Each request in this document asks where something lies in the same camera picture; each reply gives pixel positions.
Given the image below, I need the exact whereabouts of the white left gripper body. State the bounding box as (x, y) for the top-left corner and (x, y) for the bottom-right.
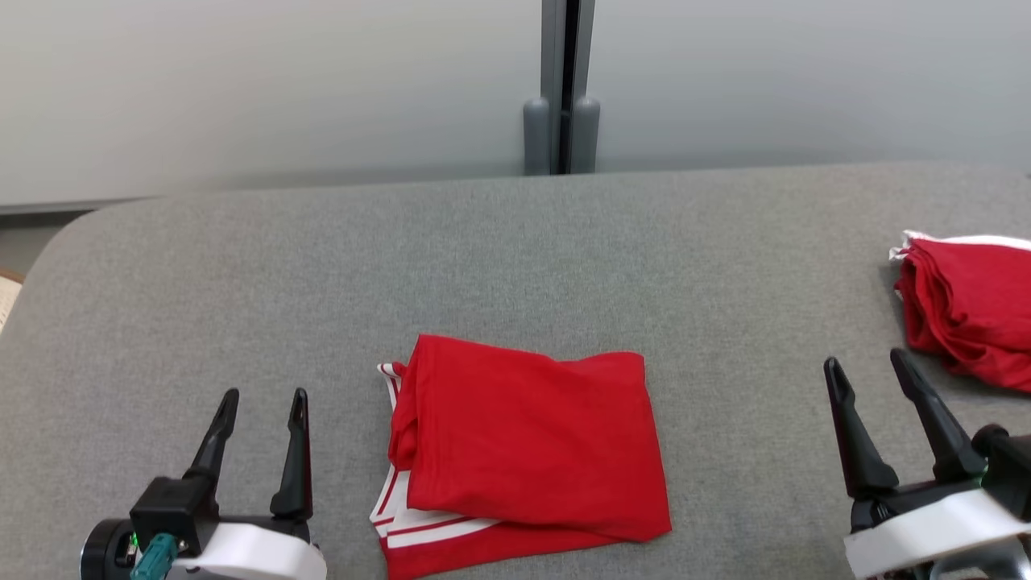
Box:
(171, 514), (329, 580)

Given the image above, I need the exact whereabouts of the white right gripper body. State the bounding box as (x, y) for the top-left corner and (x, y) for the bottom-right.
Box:
(841, 478), (1031, 580)

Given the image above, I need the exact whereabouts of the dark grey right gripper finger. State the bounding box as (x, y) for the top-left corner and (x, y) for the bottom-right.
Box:
(822, 356), (901, 502)
(889, 347), (989, 486)

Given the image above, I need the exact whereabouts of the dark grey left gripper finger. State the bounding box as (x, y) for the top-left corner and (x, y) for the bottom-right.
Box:
(184, 387), (241, 486)
(269, 387), (314, 522)

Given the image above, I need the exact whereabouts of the red basketball shorts white band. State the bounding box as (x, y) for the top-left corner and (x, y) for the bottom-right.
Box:
(888, 230), (1031, 396)

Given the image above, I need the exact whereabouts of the red basketball jersey black lettering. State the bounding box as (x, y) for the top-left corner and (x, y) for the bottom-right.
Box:
(369, 333), (674, 580)

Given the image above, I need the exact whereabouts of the tan wicker basket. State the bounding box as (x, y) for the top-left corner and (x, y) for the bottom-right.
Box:
(0, 269), (26, 334)

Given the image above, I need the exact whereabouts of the teal cable connector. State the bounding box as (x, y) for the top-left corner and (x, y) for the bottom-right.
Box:
(131, 532), (180, 580)

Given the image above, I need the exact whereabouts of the grey vertical partition post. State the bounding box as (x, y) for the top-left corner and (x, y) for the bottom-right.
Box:
(522, 0), (602, 177)

